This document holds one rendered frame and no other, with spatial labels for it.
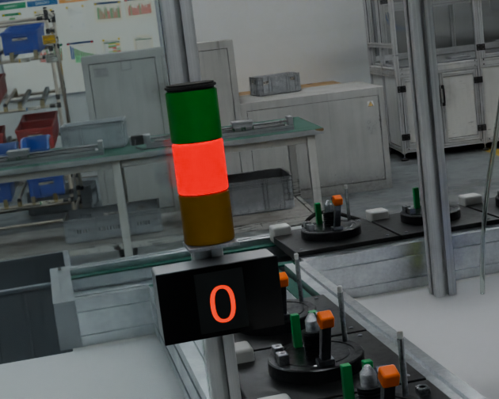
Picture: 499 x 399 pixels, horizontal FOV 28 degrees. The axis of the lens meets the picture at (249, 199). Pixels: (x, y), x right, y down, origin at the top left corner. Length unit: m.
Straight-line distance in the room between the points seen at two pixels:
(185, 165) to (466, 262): 1.37
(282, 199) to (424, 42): 4.35
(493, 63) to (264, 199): 4.24
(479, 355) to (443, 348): 0.08
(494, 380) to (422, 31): 0.75
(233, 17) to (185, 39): 10.38
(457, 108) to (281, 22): 2.51
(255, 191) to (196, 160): 5.38
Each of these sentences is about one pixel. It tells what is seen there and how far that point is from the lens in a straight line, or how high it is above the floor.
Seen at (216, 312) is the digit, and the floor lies 1.19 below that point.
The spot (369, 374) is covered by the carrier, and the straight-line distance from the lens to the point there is 1.20.
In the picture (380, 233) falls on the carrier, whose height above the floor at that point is 0.97.
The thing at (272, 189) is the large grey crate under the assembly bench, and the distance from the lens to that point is 6.33.
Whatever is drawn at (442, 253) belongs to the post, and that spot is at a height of 0.95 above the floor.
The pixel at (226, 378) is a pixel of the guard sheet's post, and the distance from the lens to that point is 1.05.
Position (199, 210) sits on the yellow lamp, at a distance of 0.95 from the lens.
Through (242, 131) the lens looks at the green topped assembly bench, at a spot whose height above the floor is 0.85.
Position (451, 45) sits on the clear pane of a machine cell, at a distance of 9.92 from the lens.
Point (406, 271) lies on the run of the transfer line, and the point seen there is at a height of 0.90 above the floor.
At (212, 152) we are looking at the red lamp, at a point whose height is 1.35.
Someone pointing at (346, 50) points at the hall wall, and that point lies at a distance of 11.52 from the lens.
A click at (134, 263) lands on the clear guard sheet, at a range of 1.01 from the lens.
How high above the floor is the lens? 1.46
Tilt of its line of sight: 10 degrees down
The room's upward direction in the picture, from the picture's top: 7 degrees counter-clockwise
